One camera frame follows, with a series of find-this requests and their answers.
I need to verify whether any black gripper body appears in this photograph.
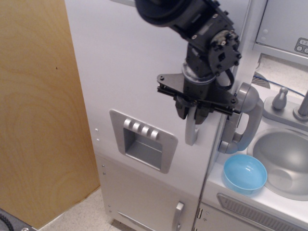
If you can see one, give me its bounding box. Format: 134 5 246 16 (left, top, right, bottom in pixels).
157 74 238 115

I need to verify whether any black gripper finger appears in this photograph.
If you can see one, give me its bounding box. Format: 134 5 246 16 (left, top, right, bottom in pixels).
175 96 190 119
194 106 214 125

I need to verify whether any grey fridge door handle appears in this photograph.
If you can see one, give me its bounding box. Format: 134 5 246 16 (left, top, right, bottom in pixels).
185 106 199 146

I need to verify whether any white toy fridge door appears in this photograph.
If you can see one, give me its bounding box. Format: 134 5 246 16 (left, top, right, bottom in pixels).
65 0 221 196

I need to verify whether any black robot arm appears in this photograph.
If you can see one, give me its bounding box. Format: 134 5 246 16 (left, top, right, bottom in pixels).
135 0 241 125

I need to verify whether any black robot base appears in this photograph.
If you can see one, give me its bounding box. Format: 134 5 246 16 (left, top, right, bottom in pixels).
0 209 37 231

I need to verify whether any grey fridge top badge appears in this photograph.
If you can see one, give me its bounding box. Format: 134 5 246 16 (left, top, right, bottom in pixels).
111 0 135 7

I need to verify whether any grey toy telephone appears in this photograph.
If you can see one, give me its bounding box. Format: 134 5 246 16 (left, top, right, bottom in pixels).
218 82 264 154

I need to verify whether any grey ice dispenser panel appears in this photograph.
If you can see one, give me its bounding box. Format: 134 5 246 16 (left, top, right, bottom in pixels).
109 109 178 174

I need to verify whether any blue plastic bowl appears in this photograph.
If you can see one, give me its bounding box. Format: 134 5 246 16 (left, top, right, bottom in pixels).
223 154 268 195

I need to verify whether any grey faucet knob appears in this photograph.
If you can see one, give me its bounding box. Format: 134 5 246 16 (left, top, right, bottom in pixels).
272 87 288 110

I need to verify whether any grey toy sink basin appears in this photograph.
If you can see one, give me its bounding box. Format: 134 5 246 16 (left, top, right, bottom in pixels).
247 128 308 201

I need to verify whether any grey toy faucet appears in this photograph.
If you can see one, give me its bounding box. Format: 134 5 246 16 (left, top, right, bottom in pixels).
293 92 308 121

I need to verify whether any toy microwave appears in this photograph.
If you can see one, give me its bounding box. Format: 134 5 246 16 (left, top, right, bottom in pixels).
256 0 308 57

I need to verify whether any white lower freezer door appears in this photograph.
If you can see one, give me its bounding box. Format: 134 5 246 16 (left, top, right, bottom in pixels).
95 155 199 231

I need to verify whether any white toy kitchen cabinet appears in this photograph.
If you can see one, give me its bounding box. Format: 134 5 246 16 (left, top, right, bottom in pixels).
195 0 308 231

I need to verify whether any grey oven vent panel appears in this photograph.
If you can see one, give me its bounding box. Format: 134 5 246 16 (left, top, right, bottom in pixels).
217 193 307 231

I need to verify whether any wooden board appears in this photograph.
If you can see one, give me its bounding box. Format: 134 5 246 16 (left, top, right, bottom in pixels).
0 0 99 228

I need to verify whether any blue cable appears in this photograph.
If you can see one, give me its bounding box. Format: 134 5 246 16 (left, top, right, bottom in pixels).
253 75 306 97

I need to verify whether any grey lower door handle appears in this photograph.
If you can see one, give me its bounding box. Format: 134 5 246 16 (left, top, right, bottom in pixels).
172 202 185 231

